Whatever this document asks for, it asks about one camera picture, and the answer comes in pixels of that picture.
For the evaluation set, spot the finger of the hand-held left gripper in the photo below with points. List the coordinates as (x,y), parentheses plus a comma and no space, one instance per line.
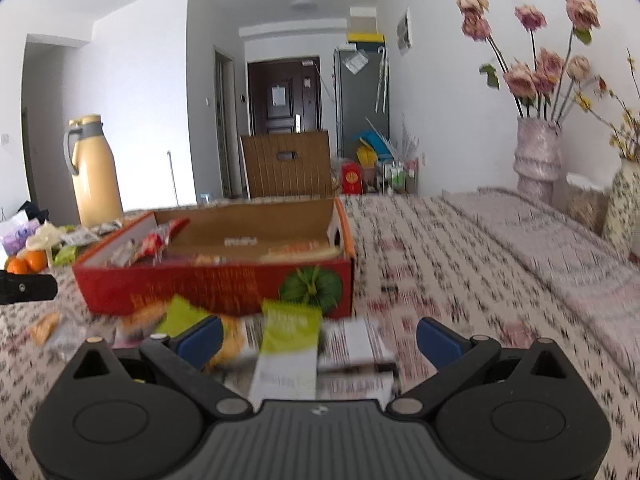
(25,288)

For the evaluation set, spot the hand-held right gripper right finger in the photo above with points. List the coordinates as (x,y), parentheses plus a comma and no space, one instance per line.
(440,342)

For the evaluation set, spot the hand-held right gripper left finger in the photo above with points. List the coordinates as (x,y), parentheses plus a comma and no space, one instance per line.
(202,342)

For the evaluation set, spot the orange biscuit packet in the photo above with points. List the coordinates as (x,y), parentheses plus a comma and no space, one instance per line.
(45,327)
(142,322)
(235,342)

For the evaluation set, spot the long green snack packet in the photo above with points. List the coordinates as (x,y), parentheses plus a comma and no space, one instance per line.
(180,315)

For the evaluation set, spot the red cardboard box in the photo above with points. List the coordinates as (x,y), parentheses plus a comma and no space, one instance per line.
(210,285)

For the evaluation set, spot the small white snack packet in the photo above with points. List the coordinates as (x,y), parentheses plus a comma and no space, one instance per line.
(72,337)

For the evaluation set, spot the white black snack packet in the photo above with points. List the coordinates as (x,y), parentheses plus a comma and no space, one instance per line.
(355,345)
(350,385)

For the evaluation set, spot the green white snack packet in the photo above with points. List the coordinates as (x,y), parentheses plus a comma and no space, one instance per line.
(287,350)

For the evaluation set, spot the red blue chips bag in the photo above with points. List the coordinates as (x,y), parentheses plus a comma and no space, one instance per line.
(155,242)

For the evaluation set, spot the orange label cracker packet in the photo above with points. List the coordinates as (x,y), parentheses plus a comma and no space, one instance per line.
(300,251)

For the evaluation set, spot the purple tissue packet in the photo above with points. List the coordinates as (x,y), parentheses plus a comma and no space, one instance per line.
(17,240)

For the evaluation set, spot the small green snack packet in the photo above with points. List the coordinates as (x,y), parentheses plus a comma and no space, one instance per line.
(64,256)

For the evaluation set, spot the cream plastic bag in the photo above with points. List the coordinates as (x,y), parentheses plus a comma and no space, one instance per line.
(45,235)

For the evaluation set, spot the dark cloth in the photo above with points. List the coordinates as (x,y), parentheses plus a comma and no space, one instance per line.
(32,210)

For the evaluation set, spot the yellow thermos jug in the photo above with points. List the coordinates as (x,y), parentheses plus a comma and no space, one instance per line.
(97,180)

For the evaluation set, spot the grey patterned cloth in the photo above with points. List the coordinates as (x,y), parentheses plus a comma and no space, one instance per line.
(540,250)

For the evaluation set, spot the red gift box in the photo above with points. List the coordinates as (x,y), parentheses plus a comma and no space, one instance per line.
(351,177)

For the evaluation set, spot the white dried grass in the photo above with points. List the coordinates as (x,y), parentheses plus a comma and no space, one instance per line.
(407,140)

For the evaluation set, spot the pink vase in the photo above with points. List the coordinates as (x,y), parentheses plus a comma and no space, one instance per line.
(537,160)

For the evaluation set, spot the blue plastic basket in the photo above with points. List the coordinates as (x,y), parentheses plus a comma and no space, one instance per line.
(372,141)

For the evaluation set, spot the floral patterned vase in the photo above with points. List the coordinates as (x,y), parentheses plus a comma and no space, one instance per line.
(625,210)

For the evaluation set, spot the grey refrigerator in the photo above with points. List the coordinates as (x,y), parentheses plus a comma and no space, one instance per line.
(357,110)

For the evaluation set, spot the dark brown door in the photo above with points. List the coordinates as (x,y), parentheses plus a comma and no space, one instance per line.
(280,95)

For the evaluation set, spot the white umbrella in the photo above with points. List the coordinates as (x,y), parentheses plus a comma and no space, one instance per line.
(382,80)

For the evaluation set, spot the yellow flower branches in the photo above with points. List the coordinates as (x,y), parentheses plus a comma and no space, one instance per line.
(627,125)

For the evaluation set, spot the paper sheet on refrigerator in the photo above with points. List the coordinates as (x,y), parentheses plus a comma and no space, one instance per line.
(356,62)

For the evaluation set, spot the dried pink roses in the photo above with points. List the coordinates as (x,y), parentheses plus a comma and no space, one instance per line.
(547,67)

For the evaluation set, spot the yellow black box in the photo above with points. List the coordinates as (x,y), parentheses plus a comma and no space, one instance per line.
(366,37)

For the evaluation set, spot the beige box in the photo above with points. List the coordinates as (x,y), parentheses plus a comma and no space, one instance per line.
(363,20)

